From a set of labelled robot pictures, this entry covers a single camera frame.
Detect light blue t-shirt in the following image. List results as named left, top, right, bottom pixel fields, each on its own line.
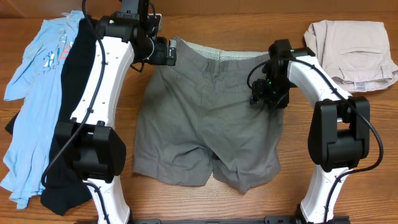
left=1, top=11, right=84, bottom=209

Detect black t-shirt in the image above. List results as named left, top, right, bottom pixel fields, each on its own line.
left=5, top=18, right=96, bottom=216

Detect grey shorts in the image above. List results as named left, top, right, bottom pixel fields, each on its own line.
left=133, top=38, right=284, bottom=193

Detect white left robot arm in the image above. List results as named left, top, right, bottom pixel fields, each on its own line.
left=55, top=0, right=177, bottom=224

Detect folded beige shorts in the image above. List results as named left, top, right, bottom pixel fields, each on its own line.
left=304, top=20, right=397, bottom=93

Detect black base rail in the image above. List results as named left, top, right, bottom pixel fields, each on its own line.
left=74, top=215, right=352, bottom=224

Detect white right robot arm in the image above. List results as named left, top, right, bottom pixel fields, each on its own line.
left=247, top=39, right=370, bottom=223

